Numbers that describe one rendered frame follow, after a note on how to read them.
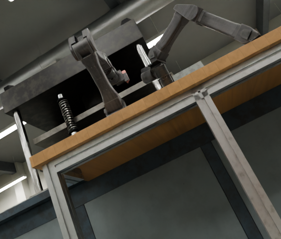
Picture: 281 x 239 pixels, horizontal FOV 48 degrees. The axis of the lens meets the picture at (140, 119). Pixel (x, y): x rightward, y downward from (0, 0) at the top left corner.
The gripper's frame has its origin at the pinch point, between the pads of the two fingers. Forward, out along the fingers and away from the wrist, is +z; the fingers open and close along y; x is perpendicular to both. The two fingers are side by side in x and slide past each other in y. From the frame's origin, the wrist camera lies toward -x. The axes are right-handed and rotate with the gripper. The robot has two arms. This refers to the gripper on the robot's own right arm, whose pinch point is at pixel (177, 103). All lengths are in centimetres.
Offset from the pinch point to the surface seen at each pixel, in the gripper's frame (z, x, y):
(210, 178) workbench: 31.0, 22.0, 2.1
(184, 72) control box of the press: -4, -101, -17
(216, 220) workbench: 45, 30, 7
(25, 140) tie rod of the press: -15, -94, 120
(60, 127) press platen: -10, -101, 92
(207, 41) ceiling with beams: -1, -678, -142
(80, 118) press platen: -9, -101, 74
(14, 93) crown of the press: -53, -111, 117
